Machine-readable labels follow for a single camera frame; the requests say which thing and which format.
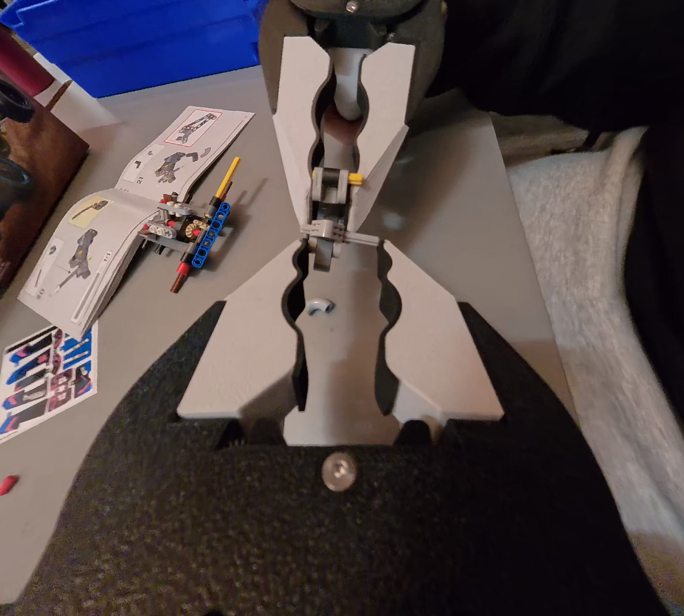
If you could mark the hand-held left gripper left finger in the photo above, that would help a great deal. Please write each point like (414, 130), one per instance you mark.
(240, 359)

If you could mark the maroon roll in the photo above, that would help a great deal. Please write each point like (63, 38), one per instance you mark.
(21, 66)

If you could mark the grey lego shock absorber assembly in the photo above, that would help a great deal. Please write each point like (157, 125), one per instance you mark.
(328, 199)

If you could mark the red lego stud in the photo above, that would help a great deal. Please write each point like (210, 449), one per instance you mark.
(8, 485)

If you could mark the open instruction manual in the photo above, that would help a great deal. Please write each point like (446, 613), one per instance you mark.
(96, 274)

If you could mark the person's right forearm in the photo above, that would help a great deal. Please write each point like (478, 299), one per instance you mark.
(561, 28)

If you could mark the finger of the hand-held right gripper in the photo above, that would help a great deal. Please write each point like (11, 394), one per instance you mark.
(387, 108)
(294, 108)

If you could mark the person's right hand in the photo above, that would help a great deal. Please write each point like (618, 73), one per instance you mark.
(339, 127)

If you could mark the black lego box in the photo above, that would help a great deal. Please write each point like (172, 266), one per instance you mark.
(32, 172)

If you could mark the partly built lego chassis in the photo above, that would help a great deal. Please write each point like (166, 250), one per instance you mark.
(208, 231)

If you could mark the grey curved lego piece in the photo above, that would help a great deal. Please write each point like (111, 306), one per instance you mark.
(320, 304)

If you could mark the person's grey trousers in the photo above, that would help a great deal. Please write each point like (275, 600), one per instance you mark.
(577, 253)

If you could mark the lego sticker sheet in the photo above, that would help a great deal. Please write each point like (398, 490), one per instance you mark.
(48, 386)

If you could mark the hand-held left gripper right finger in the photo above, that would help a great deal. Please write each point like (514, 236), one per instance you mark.
(438, 359)

